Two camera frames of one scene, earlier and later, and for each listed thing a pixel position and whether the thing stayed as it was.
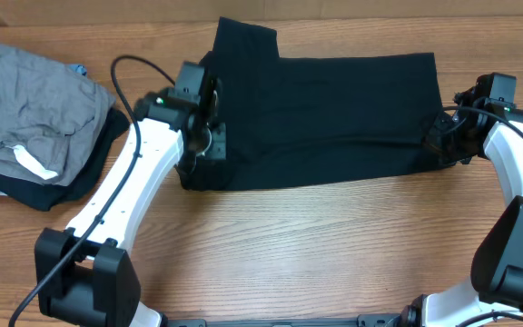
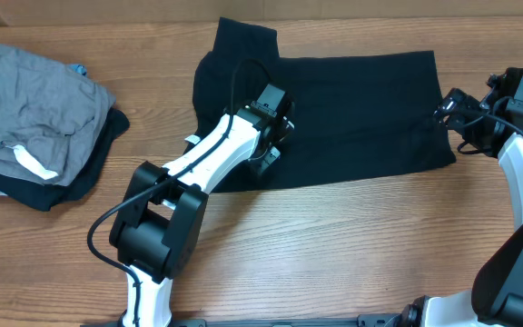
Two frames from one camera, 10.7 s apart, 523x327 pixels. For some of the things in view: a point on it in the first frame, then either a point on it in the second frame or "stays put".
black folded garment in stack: x=44 y=196 stays put
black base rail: x=411 y=317 stays put
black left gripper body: x=216 y=148 -> x=273 y=152
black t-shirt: x=301 y=120 stays put
